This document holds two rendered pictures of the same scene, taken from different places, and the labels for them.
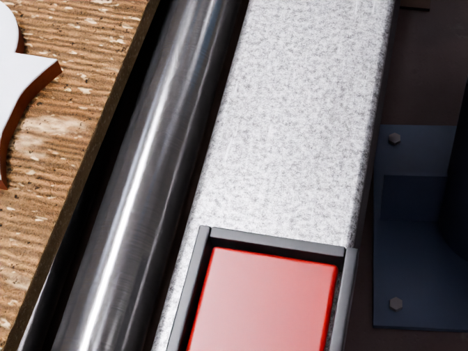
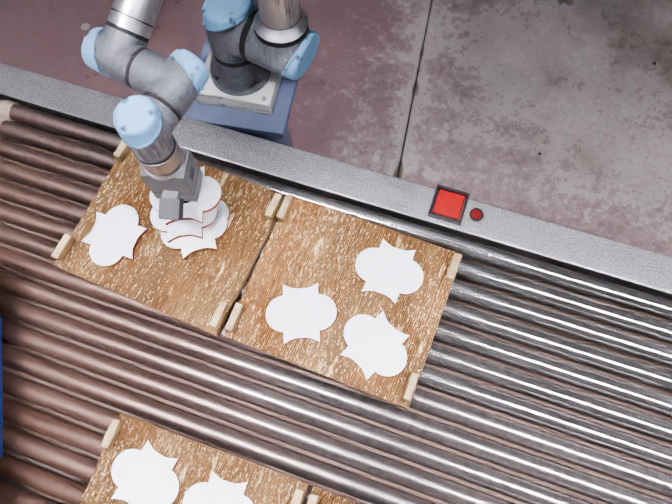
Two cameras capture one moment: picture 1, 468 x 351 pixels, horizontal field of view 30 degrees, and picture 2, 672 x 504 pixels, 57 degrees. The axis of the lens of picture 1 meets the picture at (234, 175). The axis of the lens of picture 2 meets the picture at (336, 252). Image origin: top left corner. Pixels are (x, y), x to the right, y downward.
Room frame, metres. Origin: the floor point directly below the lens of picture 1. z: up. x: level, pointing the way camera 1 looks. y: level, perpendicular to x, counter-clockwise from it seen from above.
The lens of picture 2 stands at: (0.37, 0.56, 2.22)
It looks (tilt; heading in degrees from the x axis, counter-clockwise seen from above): 70 degrees down; 275
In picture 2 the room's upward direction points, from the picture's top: 8 degrees counter-clockwise
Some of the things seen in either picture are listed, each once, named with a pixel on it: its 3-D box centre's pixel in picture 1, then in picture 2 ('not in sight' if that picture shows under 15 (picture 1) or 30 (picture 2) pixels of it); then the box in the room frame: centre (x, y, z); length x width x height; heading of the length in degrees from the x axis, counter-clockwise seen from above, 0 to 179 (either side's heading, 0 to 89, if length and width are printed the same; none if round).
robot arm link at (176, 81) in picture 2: not in sight; (169, 81); (0.68, -0.09, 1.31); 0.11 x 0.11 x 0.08; 59
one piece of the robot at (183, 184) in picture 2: not in sight; (168, 183); (0.72, 0.03, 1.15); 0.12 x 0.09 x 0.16; 82
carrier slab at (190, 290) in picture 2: not in sight; (171, 231); (0.78, 0.03, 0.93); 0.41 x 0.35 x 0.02; 154
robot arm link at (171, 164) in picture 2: not in sight; (157, 153); (0.72, 0.00, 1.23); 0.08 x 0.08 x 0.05
